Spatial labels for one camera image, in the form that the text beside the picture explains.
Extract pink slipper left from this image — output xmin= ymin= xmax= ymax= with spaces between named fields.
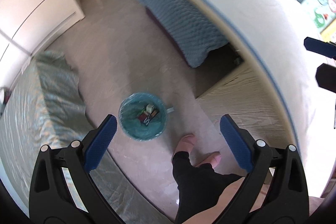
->
xmin=174 ymin=134 xmax=197 ymax=154

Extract white wardrobe with music decals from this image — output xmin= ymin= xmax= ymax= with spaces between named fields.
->
xmin=1 ymin=0 xmax=85 ymax=88

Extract pink slipper right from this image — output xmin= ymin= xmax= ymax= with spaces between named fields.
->
xmin=197 ymin=152 xmax=222 ymax=169

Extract grey-green satin bed cover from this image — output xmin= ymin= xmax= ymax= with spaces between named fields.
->
xmin=1 ymin=51 xmax=169 ymax=223

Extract blue quilted bench cover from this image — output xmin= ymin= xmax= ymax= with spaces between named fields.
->
xmin=138 ymin=0 xmax=228 ymax=68

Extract person's black trouser leg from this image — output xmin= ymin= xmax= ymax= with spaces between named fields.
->
xmin=172 ymin=151 xmax=242 ymax=223

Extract green children's book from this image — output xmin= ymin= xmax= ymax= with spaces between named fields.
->
xmin=310 ymin=0 xmax=335 ymax=32

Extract white blue-trimmed table cloth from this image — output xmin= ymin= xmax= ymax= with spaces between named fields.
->
xmin=188 ymin=0 xmax=335 ymax=197

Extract teal lined trash bin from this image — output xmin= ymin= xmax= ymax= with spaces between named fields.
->
xmin=118 ymin=93 xmax=174 ymax=141

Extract pink slipper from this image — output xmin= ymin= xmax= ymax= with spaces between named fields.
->
xmin=174 ymin=134 xmax=197 ymax=154
xmin=197 ymin=152 xmax=222 ymax=169

